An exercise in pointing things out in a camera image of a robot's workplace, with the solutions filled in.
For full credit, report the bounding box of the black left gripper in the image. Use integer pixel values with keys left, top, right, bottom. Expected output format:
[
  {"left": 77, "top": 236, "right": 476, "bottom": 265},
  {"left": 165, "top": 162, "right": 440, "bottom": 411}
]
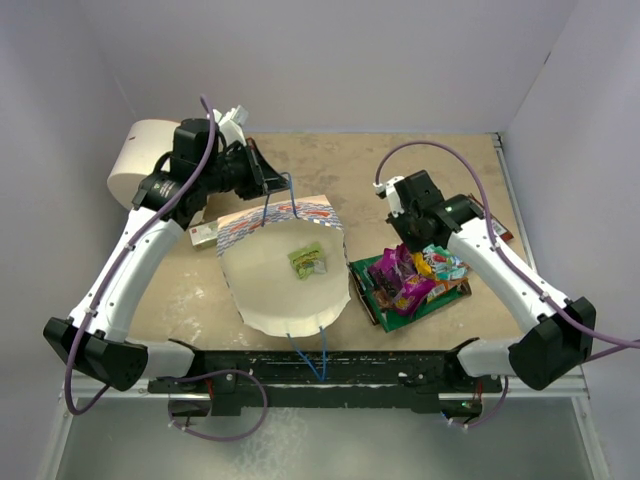
[{"left": 201, "top": 138, "right": 291, "bottom": 201}]

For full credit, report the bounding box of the magenta snack bag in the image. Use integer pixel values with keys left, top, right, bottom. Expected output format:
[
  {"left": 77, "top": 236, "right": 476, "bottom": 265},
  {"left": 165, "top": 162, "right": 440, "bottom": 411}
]
[{"left": 367, "top": 244, "right": 436, "bottom": 316}]

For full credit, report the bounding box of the teal snack bag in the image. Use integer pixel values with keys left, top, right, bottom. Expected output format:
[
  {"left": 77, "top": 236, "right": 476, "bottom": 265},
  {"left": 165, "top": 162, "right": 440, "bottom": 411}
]
[{"left": 422, "top": 245, "right": 468, "bottom": 281}]

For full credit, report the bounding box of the red orange snack bag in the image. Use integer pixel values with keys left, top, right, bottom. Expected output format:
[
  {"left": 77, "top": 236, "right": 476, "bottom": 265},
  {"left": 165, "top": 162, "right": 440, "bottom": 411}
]
[{"left": 468, "top": 194, "right": 514, "bottom": 243}]

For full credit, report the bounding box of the blue checkered paper bag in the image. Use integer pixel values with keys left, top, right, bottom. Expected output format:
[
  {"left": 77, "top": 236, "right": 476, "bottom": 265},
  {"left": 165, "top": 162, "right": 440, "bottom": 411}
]
[{"left": 217, "top": 195, "right": 350, "bottom": 341}]

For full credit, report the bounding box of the light green snack bag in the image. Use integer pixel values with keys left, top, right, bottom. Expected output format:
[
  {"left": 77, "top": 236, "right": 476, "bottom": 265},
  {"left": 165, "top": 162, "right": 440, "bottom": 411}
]
[{"left": 287, "top": 242, "right": 327, "bottom": 280}]

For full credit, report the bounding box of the green chips bag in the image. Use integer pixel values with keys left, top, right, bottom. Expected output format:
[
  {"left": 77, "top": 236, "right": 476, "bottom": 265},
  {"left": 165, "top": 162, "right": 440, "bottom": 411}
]
[{"left": 349, "top": 254, "right": 471, "bottom": 334}]

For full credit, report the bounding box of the yellow snack bag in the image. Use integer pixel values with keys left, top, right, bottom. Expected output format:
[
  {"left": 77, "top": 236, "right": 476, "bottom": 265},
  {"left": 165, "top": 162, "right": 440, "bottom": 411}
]
[{"left": 411, "top": 252, "right": 433, "bottom": 278}]

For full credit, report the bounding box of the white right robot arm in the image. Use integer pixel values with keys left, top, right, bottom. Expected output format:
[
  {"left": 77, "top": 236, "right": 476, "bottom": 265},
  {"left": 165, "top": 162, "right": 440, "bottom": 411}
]
[{"left": 374, "top": 171, "right": 596, "bottom": 391}]

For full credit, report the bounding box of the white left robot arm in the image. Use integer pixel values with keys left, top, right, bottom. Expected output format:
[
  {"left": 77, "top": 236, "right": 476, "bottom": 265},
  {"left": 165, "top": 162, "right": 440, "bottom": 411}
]
[{"left": 43, "top": 109, "right": 288, "bottom": 392}]

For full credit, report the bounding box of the small green white box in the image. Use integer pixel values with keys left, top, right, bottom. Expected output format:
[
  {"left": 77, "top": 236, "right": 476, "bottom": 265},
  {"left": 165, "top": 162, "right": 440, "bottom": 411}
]
[{"left": 188, "top": 221, "right": 218, "bottom": 250}]

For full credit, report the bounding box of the white paper towel roll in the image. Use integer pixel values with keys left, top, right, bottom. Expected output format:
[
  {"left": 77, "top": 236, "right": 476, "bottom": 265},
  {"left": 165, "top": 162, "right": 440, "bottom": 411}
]
[{"left": 107, "top": 119, "right": 179, "bottom": 210}]

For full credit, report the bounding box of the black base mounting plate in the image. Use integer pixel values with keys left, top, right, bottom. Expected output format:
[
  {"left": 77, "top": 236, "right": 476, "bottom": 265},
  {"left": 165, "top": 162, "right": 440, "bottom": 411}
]
[{"left": 148, "top": 350, "right": 503, "bottom": 417}]

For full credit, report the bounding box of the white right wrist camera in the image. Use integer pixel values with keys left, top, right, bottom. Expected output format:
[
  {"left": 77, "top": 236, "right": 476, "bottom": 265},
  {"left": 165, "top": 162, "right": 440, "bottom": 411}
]
[{"left": 373, "top": 176, "right": 405, "bottom": 218}]

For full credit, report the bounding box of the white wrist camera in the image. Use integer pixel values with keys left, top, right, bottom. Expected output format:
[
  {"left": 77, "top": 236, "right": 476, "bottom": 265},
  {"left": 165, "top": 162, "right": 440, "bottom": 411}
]
[
  {"left": 213, "top": 105, "right": 249, "bottom": 146},
  {"left": 373, "top": 176, "right": 405, "bottom": 218}
]

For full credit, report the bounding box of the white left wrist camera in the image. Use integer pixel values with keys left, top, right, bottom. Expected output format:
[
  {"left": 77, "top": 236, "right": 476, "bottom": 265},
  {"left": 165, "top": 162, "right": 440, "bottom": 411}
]
[{"left": 213, "top": 105, "right": 249, "bottom": 146}]

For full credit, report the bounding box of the aluminium rail frame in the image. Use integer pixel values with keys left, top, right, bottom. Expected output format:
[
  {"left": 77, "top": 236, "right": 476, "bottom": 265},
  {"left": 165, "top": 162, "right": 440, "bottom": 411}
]
[{"left": 39, "top": 132, "right": 611, "bottom": 480}]

